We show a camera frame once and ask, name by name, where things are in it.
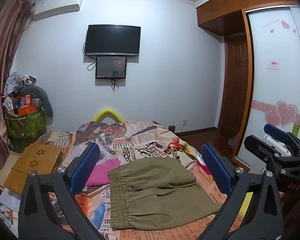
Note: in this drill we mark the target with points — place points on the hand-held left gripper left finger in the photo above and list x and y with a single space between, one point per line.
86 166

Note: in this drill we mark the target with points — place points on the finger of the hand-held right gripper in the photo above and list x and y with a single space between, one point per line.
277 131
259 145

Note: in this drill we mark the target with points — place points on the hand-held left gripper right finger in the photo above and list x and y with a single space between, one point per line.
216 167

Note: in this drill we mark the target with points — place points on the olive green pants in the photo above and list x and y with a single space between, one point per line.
160 187

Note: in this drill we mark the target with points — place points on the pink cloth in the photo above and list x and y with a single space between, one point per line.
102 172

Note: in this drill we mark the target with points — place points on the green bottle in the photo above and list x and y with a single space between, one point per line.
295 130

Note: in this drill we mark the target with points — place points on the white plastic bag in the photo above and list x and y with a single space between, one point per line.
233 142

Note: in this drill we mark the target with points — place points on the wooden wardrobe with heart doors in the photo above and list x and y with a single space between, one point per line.
277 92

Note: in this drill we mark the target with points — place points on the wooden board with flower cutouts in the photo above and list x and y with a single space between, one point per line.
32 165

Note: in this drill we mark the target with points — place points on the yellow foam tube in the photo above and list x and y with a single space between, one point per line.
109 112

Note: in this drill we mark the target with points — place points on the brown wooden door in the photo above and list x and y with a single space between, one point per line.
237 85

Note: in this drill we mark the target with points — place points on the bed with newspaper print sheet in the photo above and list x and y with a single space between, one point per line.
145 135

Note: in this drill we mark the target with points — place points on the white paper note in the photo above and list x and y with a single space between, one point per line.
273 64

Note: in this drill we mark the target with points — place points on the orange box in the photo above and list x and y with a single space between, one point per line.
26 110

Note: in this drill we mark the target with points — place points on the red box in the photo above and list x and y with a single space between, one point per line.
28 100

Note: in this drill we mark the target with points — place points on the printed papers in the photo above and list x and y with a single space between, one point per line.
6 216

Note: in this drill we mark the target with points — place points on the small black monitor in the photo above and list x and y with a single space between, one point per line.
111 67

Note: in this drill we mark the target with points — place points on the pile of clothes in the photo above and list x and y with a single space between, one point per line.
17 82

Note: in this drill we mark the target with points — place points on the striped brown curtain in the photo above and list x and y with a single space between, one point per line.
2 67

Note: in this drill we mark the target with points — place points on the white air conditioner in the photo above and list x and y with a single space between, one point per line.
57 6

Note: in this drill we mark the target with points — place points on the white wall socket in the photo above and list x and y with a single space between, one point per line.
184 123

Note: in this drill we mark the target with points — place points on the black wall television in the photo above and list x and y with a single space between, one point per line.
112 40

